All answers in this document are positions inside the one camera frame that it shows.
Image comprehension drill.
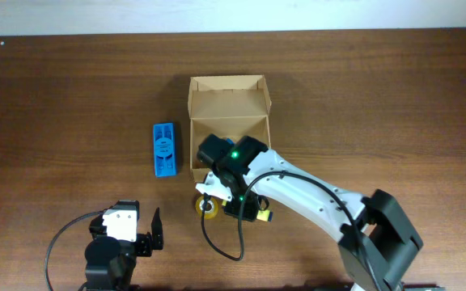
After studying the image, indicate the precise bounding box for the yellow highlighter pen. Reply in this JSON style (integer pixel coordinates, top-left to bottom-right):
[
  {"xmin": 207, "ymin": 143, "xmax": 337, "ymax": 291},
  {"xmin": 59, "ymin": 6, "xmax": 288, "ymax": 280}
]
[{"xmin": 222, "ymin": 200, "xmax": 273, "ymax": 222}]

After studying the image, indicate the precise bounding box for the blue tape dispenser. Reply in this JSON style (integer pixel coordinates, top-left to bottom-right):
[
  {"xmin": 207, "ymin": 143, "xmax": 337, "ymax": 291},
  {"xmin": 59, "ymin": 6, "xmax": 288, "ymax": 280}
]
[{"xmin": 153, "ymin": 123, "xmax": 177, "ymax": 178}]

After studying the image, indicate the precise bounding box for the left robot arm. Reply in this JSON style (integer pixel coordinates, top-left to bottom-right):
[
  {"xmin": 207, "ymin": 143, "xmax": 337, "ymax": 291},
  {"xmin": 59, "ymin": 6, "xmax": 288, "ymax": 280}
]
[{"xmin": 84, "ymin": 200, "xmax": 163, "ymax": 290}]

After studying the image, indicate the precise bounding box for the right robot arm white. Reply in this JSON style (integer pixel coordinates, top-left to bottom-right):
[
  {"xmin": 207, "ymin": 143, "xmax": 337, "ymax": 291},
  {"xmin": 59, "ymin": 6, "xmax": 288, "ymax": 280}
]
[{"xmin": 196, "ymin": 134, "xmax": 423, "ymax": 290}]

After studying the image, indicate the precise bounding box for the yellow clear tape roll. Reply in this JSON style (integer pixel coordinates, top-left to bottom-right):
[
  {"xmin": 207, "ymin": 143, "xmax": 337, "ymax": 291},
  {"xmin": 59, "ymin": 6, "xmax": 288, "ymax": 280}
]
[{"xmin": 195, "ymin": 196, "xmax": 218, "ymax": 220}]

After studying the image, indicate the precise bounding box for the open cardboard box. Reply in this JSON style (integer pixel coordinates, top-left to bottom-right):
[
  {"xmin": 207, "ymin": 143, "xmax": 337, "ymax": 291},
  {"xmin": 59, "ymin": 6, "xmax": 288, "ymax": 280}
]
[{"xmin": 188, "ymin": 75, "xmax": 272, "ymax": 183}]

